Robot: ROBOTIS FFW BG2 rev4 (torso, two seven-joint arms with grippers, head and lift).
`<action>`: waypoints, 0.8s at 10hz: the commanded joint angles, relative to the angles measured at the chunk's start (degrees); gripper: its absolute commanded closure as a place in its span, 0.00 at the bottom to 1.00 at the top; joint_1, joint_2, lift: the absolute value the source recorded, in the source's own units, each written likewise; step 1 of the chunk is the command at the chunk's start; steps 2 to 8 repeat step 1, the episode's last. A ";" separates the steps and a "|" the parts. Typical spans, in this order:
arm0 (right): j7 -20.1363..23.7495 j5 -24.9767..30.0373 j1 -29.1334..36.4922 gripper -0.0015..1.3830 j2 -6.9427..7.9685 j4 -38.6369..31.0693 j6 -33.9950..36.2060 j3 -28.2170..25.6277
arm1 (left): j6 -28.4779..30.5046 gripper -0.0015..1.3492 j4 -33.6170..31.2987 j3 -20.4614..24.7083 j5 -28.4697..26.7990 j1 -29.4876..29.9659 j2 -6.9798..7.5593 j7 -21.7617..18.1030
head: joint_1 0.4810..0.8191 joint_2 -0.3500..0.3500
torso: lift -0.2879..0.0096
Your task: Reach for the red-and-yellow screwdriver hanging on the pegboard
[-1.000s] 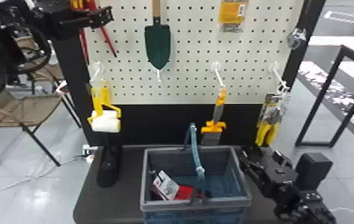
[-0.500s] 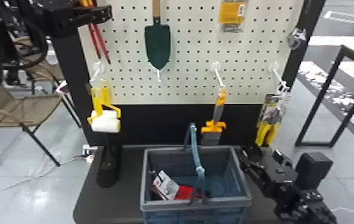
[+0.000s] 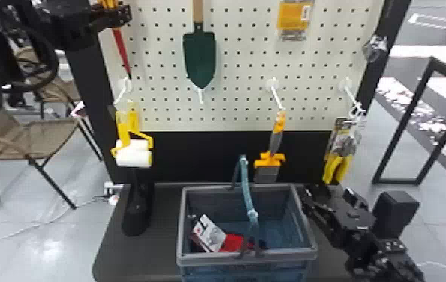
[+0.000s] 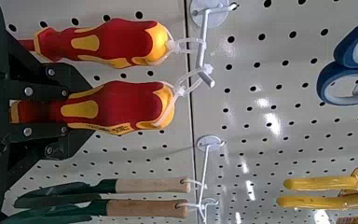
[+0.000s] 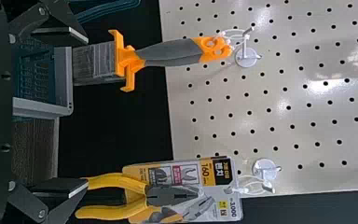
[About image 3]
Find blue basket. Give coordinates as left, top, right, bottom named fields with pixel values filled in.
left=175, top=154, right=319, bottom=282

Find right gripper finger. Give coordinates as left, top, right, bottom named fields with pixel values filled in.
left=305, top=209, right=344, bottom=249
left=300, top=186, right=333, bottom=215

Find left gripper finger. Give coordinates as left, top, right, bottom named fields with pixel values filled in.
left=97, top=3, right=134, bottom=32

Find yellow carded tool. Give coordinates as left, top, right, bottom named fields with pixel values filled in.
left=276, top=0, right=316, bottom=43

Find white cable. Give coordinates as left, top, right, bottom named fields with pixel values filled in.
left=0, top=181, right=125, bottom=253

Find yellow scraper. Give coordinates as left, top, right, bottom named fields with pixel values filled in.
left=252, top=109, right=288, bottom=185

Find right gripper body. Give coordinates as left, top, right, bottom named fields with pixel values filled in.
left=325, top=186, right=378, bottom=251

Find white pegboard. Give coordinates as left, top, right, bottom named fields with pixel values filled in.
left=65, top=0, right=413, bottom=238

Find yellow pliers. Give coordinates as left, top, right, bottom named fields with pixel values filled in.
left=321, top=116, right=366, bottom=186

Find green trowel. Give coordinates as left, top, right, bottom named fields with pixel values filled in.
left=182, top=0, right=217, bottom=91

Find white paint roller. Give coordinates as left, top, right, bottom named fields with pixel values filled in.
left=110, top=101, right=155, bottom=170

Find red screwdriver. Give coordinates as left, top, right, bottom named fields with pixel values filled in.
left=98, top=0, right=133, bottom=80

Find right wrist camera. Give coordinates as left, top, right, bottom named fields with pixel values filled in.
left=371, top=190, right=421, bottom=240

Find black cable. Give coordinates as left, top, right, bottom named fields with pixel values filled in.
left=5, top=22, right=61, bottom=95

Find black side table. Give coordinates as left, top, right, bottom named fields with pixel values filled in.
left=371, top=56, right=446, bottom=187

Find red carded tool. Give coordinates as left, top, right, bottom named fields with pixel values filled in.
left=189, top=214, right=261, bottom=254

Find beige folding chair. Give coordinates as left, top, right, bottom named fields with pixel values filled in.
left=0, top=105, right=104, bottom=211
left=11, top=46, right=87, bottom=120

